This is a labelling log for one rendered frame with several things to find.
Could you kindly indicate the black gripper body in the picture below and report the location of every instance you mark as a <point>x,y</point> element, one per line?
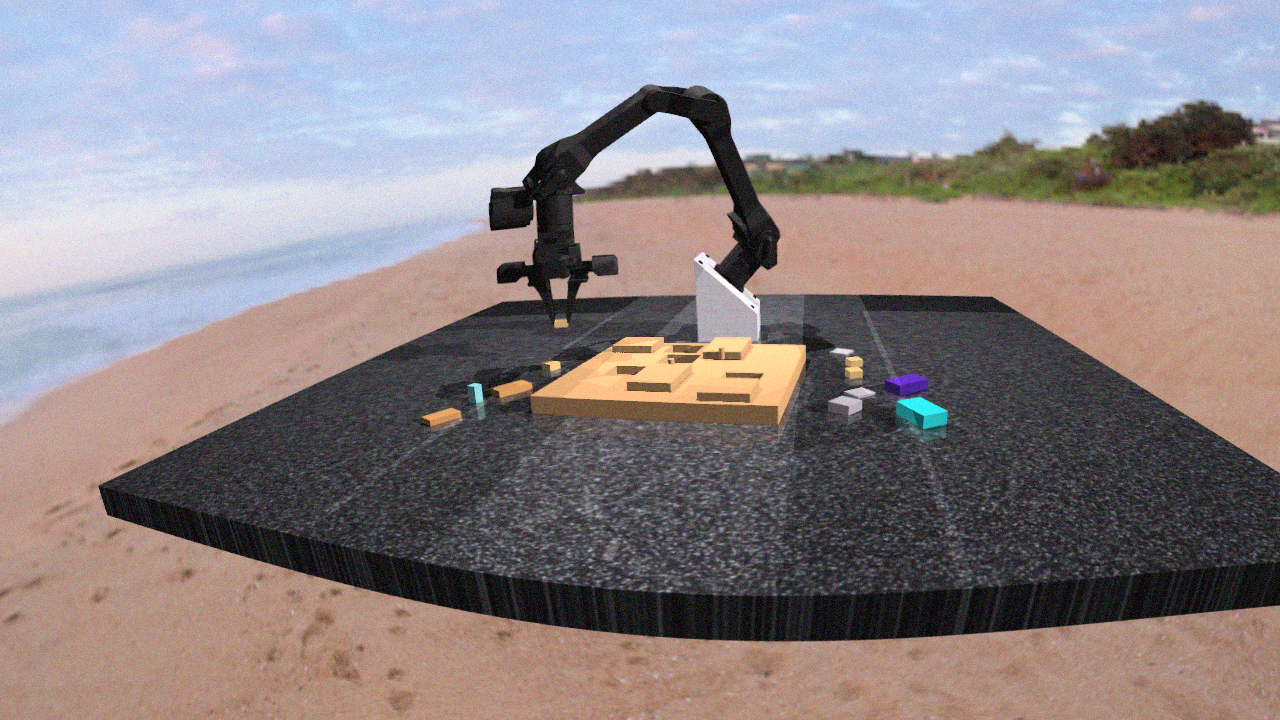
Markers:
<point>601,265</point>

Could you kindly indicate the purple rectangular block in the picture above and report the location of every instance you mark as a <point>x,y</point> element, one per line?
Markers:
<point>906,384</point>

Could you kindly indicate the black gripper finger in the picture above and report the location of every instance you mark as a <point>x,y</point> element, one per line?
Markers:
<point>573,287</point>
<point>544,290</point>

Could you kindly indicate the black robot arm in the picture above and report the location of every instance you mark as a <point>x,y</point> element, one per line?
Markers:
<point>558,165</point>

